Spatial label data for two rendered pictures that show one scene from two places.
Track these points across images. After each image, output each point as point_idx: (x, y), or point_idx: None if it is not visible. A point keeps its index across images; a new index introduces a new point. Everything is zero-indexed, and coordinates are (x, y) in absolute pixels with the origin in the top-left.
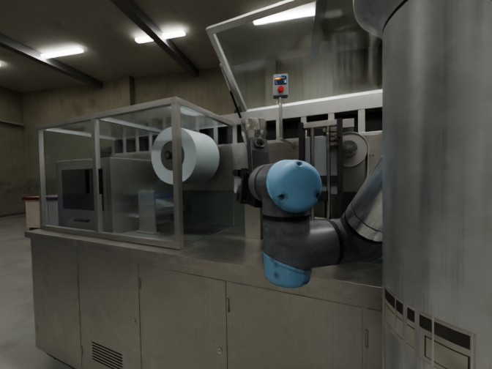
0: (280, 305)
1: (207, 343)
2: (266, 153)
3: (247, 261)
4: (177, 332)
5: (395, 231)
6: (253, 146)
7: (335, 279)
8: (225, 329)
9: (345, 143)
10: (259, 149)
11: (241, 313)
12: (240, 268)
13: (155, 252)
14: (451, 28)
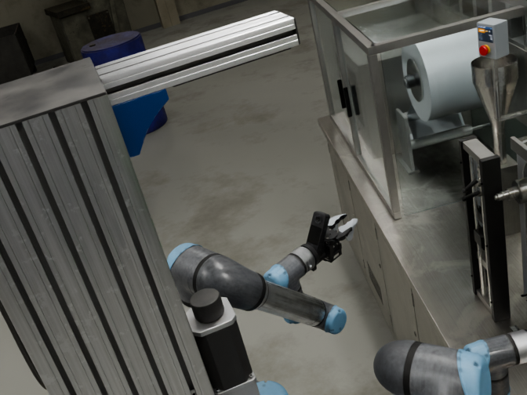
0: (432, 327)
1: (410, 322)
2: (321, 229)
3: (420, 269)
4: (397, 297)
5: None
6: (313, 222)
7: (443, 332)
8: (415, 319)
9: (514, 183)
10: (316, 225)
11: (419, 313)
12: (406, 275)
13: (372, 215)
14: None
